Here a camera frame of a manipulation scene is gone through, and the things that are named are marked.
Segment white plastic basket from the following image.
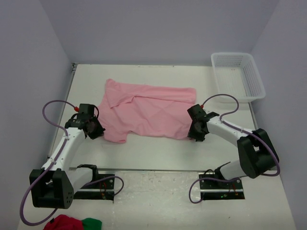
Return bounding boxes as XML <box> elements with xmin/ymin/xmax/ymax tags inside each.
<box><xmin>211</xmin><ymin>52</ymin><xmax>266</xmax><ymax>103</ymax></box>

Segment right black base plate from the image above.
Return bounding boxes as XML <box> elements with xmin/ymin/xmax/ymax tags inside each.
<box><xmin>199</xmin><ymin>170</ymin><xmax>245</xmax><ymax>201</ymax></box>

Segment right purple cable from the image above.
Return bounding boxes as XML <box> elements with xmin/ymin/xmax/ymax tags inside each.
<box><xmin>189</xmin><ymin>93</ymin><xmax>281</xmax><ymax>204</ymax></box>

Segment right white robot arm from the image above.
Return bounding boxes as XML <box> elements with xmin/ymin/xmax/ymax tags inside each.
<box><xmin>188</xmin><ymin>104</ymin><xmax>280</xmax><ymax>188</ymax></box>

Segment red folded t shirt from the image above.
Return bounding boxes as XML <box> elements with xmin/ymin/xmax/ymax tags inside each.
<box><xmin>43</xmin><ymin>215</ymin><xmax>84</xmax><ymax>230</ymax></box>

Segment green folded t shirt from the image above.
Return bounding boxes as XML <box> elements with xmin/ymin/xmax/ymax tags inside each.
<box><xmin>81</xmin><ymin>218</ymin><xmax>103</xmax><ymax>230</ymax></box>

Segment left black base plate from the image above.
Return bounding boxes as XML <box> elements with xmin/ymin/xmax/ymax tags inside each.
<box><xmin>68</xmin><ymin>168</ymin><xmax>116</xmax><ymax>201</ymax></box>

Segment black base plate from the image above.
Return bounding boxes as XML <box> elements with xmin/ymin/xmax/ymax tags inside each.
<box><xmin>68</xmin><ymin>168</ymin><xmax>116</xmax><ymax>201</ymax></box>
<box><xmin>199</xmin><ymin>170</ymin><xmax>245</xmax><ymax>201</ymax></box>

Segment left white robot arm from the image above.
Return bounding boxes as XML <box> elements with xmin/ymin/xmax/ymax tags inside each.
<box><xmin>29</xmin><ymin>103</ymin><xmax>105</xmax><ymax>209</ymax></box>

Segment pink t shirt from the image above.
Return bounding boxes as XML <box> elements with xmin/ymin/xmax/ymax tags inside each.
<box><xmin>98</xmin><ymin>79</ymin><xmax>196</xmax><ymax>143</ymax></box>

